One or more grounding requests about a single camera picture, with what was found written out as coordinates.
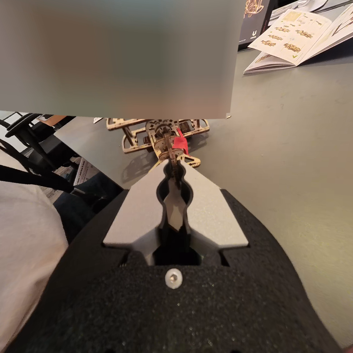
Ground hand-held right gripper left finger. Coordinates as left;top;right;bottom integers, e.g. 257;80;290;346
103;159;169;266

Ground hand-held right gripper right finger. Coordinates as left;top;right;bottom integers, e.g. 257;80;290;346
178;161;249;262

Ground wooden model biplane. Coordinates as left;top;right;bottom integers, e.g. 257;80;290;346
106;118;210;191

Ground grey desk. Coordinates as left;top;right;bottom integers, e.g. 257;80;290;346
55;36;353;348

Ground wooden side desk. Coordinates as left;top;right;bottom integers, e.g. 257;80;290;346
41;114;77;131

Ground person's dark trousers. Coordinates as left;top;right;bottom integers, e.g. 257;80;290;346
52;172;125;244

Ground printed paper sheet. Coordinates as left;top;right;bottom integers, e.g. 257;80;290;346
73;157;100;187

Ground person's white shirt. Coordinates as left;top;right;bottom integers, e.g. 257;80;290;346
0;143;69;351

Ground black model kit box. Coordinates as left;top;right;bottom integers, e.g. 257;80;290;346
238;0;272;51

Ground white instruction booklet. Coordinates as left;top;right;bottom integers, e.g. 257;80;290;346
243;0;353;75

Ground black harness strap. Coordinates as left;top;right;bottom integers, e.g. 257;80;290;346
0;139;74;194

